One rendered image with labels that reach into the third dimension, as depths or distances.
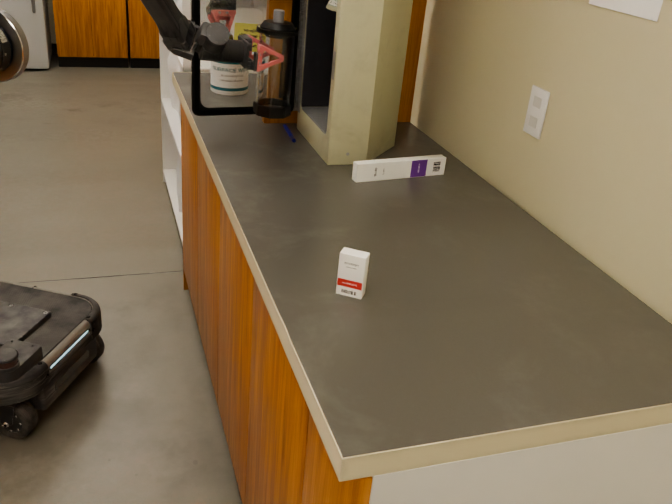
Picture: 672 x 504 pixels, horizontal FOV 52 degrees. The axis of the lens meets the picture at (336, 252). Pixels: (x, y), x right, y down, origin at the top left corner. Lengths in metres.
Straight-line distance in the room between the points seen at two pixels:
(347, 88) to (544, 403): 1.02
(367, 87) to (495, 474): 1.09
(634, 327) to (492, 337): 0.28
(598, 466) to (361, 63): 1.11
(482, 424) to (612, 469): 0.27
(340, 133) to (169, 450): 1.13
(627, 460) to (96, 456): 1.60
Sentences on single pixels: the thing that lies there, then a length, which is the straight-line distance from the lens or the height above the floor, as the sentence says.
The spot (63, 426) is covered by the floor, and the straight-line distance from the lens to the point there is 2.45.
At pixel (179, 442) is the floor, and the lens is 2.34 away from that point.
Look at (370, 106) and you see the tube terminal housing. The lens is 1.85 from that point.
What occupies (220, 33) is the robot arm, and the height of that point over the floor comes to 1.26.
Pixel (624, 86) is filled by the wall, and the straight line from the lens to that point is 1.54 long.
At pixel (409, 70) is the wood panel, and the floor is 1.11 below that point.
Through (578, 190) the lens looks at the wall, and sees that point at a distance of 1.64.
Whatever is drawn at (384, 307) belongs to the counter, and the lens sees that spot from 1.24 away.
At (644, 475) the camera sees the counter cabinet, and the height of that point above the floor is 0.79.
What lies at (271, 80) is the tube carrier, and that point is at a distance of 1.86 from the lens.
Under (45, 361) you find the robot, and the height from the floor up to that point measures 0.24.
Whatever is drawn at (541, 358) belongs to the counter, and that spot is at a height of 0.94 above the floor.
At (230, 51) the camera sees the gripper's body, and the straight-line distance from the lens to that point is 1.83.
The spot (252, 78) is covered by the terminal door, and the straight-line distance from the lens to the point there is 2.06.
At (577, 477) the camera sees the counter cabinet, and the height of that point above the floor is 0.82.
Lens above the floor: 1.58
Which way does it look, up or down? 27 degrees down
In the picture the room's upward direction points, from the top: 6 degrees clockwise
